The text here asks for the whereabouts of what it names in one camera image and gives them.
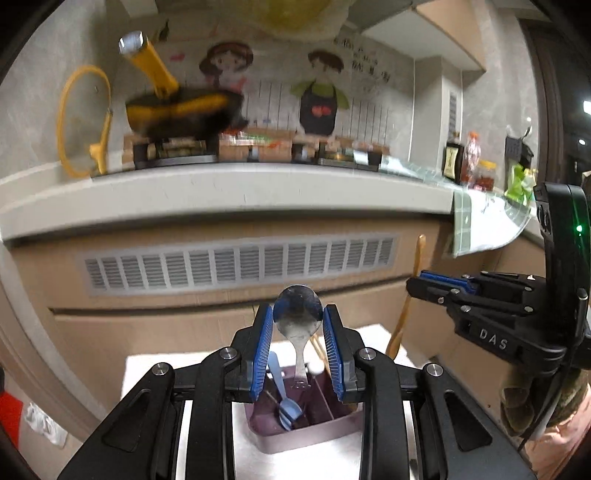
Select white lace tablecloth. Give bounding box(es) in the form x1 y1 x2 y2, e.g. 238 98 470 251
124 323 513 480

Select long grey vent grille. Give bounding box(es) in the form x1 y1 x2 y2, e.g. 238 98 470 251
84 236 397 291

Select orange-lid jar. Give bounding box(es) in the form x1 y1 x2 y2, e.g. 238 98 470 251
475 159 499 191

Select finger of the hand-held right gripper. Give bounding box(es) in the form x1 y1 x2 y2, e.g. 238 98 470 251
406 278 528 318
419 270 539 297

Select green packets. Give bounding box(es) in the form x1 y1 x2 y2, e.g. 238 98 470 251
505 164 539 204

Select tall red jar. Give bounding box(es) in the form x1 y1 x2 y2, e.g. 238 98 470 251
464 131 482 185

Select yellow plastic bag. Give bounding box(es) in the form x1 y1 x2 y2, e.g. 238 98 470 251
240 0 352 38

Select black knife holder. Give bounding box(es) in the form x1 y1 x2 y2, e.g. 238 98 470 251
505 127 536 169

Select dark sauce bottle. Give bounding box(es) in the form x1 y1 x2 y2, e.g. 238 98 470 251
443 134 466 183

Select red cloth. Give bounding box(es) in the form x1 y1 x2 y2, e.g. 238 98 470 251
0 392 24 448

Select grey kitchen counter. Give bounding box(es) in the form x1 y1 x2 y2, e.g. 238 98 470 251
0 159 546 250

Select person's right hand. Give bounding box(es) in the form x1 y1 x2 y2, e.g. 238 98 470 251
501 364 591 439

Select white crumpled cloth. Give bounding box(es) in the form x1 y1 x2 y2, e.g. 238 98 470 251
23 401 68 446

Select blue-grey rice paddle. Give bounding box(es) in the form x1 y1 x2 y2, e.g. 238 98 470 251
267 351 303 432

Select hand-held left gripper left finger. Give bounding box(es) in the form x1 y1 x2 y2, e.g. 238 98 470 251
58 303 275 480

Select purple utensil container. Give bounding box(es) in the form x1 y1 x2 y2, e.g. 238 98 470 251
244 362 370 455

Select green checked towel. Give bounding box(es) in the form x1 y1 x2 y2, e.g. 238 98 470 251
450 189 532 258

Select wooden spoon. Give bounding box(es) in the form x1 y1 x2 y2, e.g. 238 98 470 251
385 234 428 361

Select black pan with yellow handle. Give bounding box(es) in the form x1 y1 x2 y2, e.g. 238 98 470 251
117 30 250 139

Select cartoon wall poster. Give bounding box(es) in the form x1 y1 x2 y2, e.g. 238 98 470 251
198 32 416 139

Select row of wooden boxes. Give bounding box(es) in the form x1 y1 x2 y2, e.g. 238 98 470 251
124 129 393 172

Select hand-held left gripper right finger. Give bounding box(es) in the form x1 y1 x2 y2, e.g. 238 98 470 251
322 305 539 480

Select black cable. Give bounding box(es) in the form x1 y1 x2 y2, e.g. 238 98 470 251
517 286 589 455

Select yellow hose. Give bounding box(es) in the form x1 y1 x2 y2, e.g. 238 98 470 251
56 65 114 178

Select metal spoon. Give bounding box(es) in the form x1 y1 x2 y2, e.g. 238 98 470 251
272 284 324 389

